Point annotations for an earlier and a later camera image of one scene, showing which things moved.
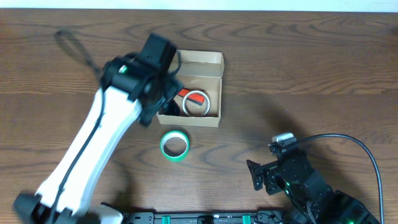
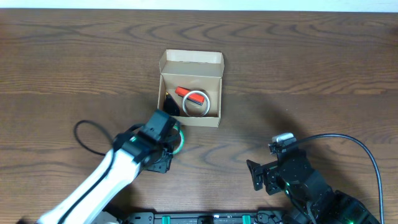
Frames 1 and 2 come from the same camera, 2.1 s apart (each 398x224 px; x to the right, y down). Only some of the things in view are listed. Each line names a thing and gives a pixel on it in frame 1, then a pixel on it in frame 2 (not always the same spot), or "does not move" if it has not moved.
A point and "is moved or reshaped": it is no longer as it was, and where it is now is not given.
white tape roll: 193,93 does not move
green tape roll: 170,134 is moved or reshaped
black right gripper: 268,174 does not move
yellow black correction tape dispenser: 171,109 does not move
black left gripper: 169,101 -> 170,144
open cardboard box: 199,71 does not move
